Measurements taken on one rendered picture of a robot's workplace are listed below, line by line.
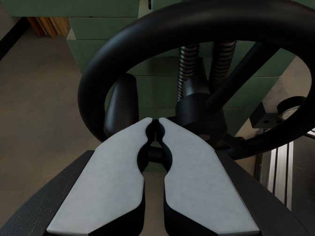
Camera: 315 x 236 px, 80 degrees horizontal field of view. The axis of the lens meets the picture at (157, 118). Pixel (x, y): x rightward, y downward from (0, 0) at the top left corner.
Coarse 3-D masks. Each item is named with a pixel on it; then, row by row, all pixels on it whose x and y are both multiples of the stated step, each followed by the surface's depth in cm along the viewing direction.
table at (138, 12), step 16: (16, 0) 28; (32, 0) 28; (48, 0) 28; (64, 0) 28; (80, 0) 28; (96, 0) 28; (112, 0) 28; (128, 0) 28; (144, 0) 28; (304, 0) 28; (16, 16) 31; (32, 16) 31; (48, 16) 31; (64, 16) 31; (80, 16) 30; (96, 16) 30; (112, 16) 30; (128, 16) 30; (176, 48) 24; (208, 48) 24; (240, 48) 24
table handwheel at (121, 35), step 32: (192, 0) 12; (224, 0) 12; (256, 0) 12; (288, 0) 12; (128, 32) 13; (160, 32) 12; (192, 32) 12; (224, 32) 12; (256, 32) 12; (288, 32) 12; (96, 64) 15; (128, 64) 15; (256, 64) 15; (96, 96) 18; (192, 96) 22; (224, 96) 19; (96, 128) 23; (192, 128) 21; (224, 128) 21; (288, 128) 25; (160, 160) 33
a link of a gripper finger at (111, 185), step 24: (144, 120) 11; (120, 144) 9; (144, 144) 9; (96, 168) 8; (120, 168) 8; (144, 168) 10; (72, 192) 7; (96, 192) 7; (120, 192) 7; (144, 192) 7; (72, 216) 6; (96, 216) 6; (120, 216) 6
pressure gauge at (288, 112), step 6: (294, 96) 42; (300, 96) 41; (282, 102) 43; (288, 102) 42; (294, 102) 41; (300, 102) 41; (282, 108) 43; (288, 108) 41; (294, 108) 41; (282, 114) 43; (288, 114) 43
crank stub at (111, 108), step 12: (120, 84) 15; (132, 84) 15; (120, 96) 14; (132, 96) 14; (108, 108) 14; (120, 108) 13; (132, 108) 14; (108, 120) 13; (120, 120) 13; (132, 120) 13; (108, 132) 13
